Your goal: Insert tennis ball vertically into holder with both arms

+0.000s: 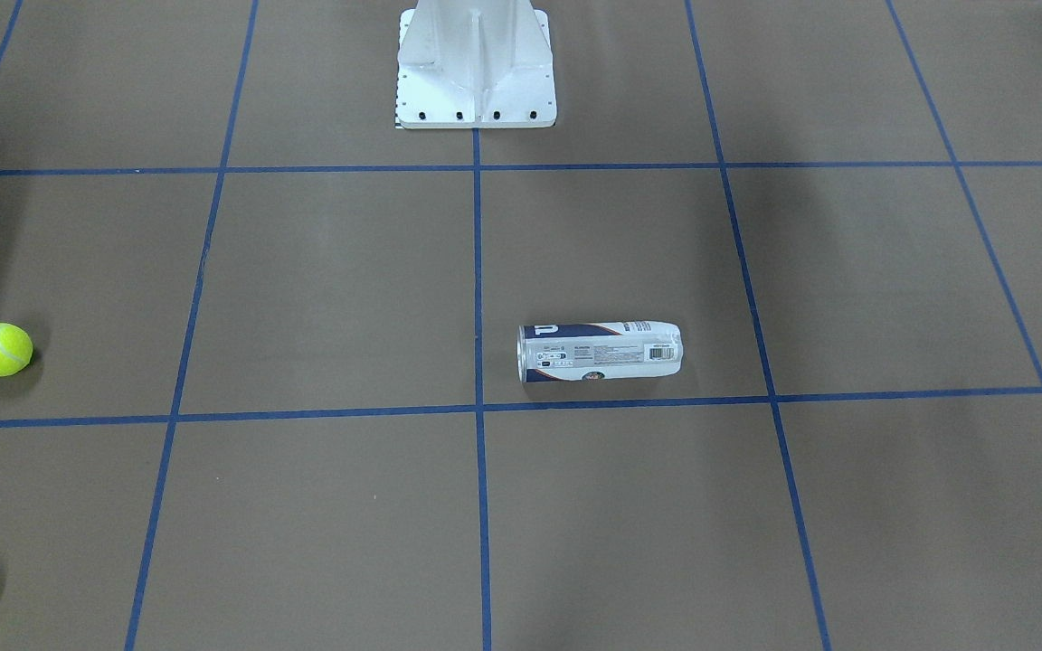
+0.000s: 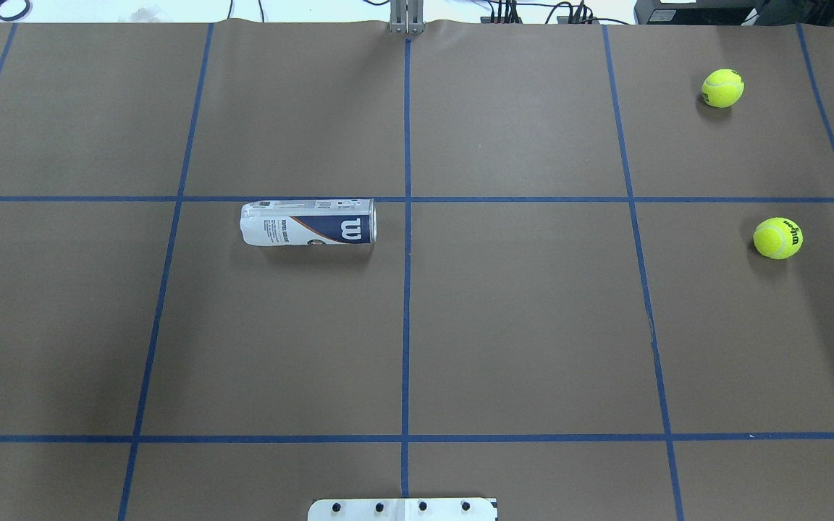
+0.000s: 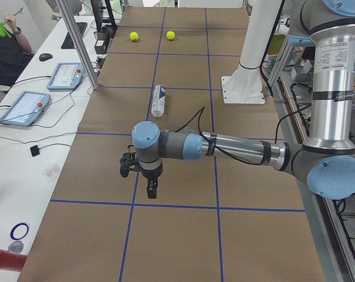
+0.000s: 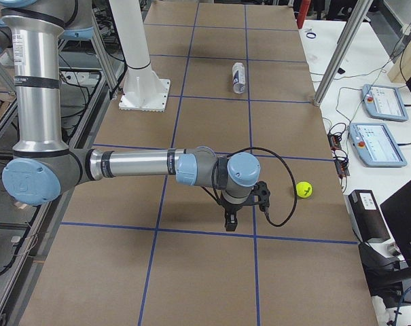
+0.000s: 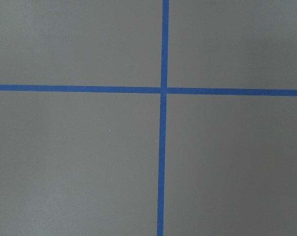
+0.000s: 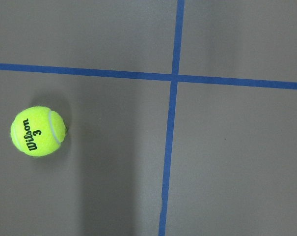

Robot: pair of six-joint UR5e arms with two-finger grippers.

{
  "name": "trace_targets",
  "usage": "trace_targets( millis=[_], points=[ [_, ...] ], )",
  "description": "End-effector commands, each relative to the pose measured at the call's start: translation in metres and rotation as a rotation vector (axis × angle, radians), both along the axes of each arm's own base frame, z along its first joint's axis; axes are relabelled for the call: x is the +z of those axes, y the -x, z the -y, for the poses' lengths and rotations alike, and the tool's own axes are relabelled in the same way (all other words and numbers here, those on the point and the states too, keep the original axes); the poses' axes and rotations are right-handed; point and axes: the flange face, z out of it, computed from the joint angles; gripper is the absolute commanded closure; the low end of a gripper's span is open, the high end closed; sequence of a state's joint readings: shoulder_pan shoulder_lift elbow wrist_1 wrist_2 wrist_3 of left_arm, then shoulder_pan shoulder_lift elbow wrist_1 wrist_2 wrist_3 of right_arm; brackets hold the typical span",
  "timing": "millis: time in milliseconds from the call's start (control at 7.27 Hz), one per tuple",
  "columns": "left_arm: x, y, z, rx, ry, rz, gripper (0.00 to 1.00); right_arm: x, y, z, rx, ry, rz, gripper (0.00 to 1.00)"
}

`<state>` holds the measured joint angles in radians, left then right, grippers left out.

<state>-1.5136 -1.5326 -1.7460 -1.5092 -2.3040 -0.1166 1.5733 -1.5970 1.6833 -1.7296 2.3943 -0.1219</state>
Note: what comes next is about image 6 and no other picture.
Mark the yellow Wilson tennis ball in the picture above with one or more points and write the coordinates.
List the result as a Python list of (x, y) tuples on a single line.
[(38, 131)]

